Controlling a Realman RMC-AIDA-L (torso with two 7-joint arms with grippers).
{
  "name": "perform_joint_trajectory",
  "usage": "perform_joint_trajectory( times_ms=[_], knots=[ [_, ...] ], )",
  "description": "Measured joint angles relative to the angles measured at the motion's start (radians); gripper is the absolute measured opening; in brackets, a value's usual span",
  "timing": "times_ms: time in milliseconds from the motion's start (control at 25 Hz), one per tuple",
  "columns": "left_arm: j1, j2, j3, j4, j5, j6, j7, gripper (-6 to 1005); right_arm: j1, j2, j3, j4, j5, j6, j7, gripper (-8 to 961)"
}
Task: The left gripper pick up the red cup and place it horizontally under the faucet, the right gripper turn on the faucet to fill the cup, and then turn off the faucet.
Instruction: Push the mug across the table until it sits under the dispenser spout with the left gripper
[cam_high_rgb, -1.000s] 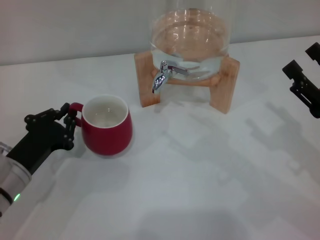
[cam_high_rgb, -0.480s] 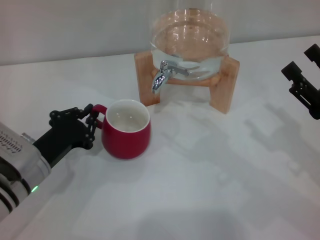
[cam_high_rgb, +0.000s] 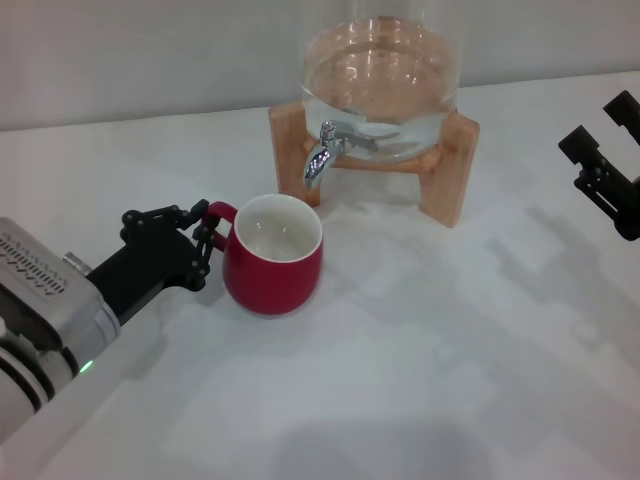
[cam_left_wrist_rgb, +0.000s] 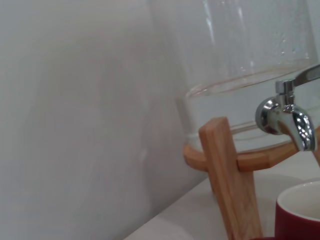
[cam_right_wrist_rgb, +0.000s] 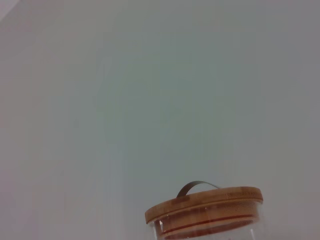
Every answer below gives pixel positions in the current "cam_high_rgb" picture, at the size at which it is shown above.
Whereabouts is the red ceramic cup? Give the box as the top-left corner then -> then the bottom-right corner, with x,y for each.
204,193 -> 325,317

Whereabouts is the glass water dispenser jar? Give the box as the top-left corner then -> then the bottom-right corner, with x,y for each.
298,0 -> 461,164

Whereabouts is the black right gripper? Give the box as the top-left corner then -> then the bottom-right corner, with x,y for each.
558,90 -> 640,242

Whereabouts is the wooden dispenser stand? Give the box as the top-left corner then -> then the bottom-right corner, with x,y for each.
268,102 -> 481,230

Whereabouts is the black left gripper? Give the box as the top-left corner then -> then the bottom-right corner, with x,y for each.
84,198 -> 221,324

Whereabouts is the grey wrist camera housing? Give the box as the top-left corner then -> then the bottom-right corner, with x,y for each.
0,217 -> 122,351

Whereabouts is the silver metal faucet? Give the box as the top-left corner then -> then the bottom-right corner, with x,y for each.
303,119 -> 380,190

